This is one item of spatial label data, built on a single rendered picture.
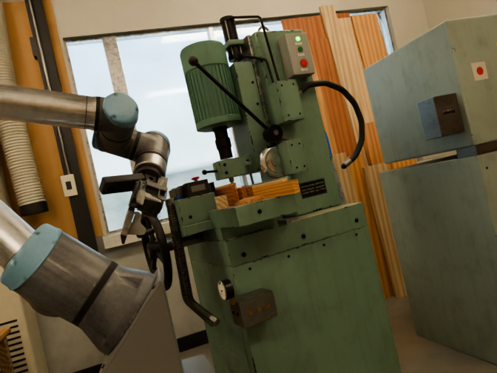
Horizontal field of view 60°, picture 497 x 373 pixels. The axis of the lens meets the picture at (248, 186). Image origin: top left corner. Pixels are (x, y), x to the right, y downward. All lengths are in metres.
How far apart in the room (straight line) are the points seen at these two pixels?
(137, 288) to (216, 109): 0.83
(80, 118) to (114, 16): 2.08
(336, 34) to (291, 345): 2.51
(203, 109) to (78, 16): 1.75
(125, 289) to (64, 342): 2.08
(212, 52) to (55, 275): 1.01
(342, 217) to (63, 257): 1.00
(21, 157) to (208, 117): 1.46
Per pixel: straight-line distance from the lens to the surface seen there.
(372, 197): 3.04
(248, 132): 1.63
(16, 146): 2.80
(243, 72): 1.68
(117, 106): 1.15
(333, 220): 1.58
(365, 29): 3.62
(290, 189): 1.26
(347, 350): 1.66
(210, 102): 1.58
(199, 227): 1.43
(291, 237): 1.49
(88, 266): 0.95
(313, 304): 1.55
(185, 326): 3.01
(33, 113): 1.16
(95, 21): 3.17
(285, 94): 1.59
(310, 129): 1.71
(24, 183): 2.75
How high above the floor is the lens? 0.94
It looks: level
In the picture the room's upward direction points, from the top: 13 degrees counter-clockwise
